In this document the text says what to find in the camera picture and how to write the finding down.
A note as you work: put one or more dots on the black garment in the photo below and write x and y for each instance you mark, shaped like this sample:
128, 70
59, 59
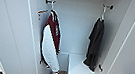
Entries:
94, 43

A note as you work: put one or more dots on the white clothes hanger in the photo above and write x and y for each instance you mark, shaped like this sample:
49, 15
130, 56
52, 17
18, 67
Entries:
52, 7

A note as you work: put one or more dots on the orange and white label sticker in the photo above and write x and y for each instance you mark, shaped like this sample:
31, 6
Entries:
42, 12

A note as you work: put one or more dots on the pale clothes hanger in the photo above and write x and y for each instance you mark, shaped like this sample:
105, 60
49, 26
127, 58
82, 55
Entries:
102, 14

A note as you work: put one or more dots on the black wardrobe hook rail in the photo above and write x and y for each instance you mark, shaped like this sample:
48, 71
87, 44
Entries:
108, 6
49, 1

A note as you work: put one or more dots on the white wardrobe inner bench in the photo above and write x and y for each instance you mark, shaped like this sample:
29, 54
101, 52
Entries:
79, 67

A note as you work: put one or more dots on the small black wall hook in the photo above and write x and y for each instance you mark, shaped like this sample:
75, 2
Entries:
100, 68

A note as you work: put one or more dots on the white wardrobe door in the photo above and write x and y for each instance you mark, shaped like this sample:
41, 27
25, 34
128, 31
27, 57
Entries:
132, 48
11, 22

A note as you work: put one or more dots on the dark red hanging garment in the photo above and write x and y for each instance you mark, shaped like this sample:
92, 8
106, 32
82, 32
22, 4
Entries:
51, 38

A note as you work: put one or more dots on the white wardrobe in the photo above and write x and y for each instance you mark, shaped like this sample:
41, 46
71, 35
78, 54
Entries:
75, 24

